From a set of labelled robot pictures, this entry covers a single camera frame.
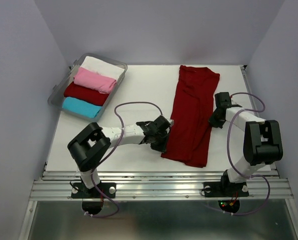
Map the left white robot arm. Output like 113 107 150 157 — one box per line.
67 115 174 197

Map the clear plastic storage bin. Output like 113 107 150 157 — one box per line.
47 53 128 122

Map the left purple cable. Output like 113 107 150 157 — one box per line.
82 100 165 218

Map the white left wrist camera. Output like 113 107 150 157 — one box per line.
166 118 174 127

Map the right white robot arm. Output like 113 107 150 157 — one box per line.
203 92 283 198

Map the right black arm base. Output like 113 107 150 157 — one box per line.
200 170 249 198

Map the rolled cyan t shirt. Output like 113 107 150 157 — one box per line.
62 97 102 118

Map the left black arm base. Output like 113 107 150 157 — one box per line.
69 181 117 199

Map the rolled pink t shirt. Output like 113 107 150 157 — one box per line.
73 67 117 94

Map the rolled white t shirt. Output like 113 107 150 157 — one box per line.
80 56 126 80

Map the rolled dark red t shirt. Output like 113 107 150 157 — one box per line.
63 82 109 106

